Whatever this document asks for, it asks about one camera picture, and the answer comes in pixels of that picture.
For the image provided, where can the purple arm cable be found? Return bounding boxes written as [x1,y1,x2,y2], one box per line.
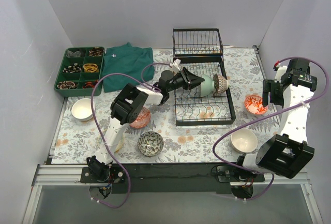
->
[212,56,327,201]
[89,62,176,208]

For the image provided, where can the cream bowl right side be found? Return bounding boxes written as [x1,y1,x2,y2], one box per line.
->
[231,128,258,153]

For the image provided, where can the dark green folded cloth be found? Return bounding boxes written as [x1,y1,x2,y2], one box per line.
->
[102,42,155,93]

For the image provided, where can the pale green ceramic bowl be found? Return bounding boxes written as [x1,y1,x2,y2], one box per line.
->
[200,74,215,97]

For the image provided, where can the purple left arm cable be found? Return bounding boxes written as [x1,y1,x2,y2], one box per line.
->
[89,62,176,208]

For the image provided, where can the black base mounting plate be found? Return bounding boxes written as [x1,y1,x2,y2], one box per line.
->
[80,162,265,195]

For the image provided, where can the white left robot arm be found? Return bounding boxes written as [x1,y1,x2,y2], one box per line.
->
[86,67,204,183]

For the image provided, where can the black wire dish rack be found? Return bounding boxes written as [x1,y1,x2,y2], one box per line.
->
[174,62,236,126]

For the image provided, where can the orange geometric patterned bowl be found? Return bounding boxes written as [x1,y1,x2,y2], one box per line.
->
[130,107,151,129]

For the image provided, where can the black upright wire basket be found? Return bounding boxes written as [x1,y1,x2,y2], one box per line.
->
[172,28,224,61]

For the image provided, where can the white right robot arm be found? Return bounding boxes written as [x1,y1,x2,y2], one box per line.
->
[234,58,317,181]

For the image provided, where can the floral patterned table mat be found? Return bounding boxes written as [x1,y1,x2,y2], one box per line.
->
[51,48,279,165]

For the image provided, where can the brown diamond patterned bowl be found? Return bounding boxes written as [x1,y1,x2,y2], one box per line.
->
[213,74,229,96]

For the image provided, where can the yellow sun patterned bowl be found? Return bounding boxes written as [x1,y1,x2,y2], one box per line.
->
[114,136,124,153]

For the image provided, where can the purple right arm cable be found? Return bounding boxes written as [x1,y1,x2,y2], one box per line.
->
[212,56,327,201]

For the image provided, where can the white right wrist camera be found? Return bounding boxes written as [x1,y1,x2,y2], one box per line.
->
[273,61,287,82]

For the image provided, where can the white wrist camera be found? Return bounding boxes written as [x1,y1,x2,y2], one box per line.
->
[170,59,181,73]
[273,61,287,82]

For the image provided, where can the white bowl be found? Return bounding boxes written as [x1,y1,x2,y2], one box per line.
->
[71,98,96,121]

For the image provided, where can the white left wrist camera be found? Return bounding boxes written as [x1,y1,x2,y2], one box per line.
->
[170,59,181,73]

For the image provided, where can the black leaf patterned bowl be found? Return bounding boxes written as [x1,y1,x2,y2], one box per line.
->
[138,131,164,157]

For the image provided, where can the orange floral patterned bowl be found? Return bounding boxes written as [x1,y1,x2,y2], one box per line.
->
[244,95,268,115]

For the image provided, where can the green compartment organizer tray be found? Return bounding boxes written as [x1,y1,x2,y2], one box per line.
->
[54,47,106,97]

